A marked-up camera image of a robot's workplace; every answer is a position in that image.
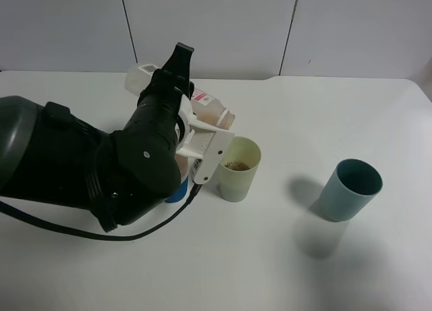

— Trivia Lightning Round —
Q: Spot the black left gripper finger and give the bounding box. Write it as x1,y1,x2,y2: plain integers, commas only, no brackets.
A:
150,43,194,97

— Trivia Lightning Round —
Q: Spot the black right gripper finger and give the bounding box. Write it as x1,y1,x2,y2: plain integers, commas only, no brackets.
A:
188,82,195,98

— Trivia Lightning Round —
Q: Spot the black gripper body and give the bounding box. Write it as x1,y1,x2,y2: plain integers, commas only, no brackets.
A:
124,88,184,149

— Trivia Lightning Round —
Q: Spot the clear drink bottle pink label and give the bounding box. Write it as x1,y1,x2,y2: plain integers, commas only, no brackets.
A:
125,63,235,130

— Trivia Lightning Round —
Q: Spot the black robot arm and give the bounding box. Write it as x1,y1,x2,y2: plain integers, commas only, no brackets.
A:
1,43,194,242

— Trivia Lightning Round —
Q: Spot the blue sleeved paper cup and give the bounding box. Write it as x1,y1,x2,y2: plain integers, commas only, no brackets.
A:
164,155,190,204

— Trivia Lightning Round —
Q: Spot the pale yellow cup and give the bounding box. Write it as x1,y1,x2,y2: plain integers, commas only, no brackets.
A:
217,136,261,202

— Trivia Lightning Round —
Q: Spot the teal blue cup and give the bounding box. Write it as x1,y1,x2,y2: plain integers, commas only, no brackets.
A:
318,159,383,222

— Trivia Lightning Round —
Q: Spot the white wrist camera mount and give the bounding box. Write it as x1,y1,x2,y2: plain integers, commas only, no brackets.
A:
175,95,234,185

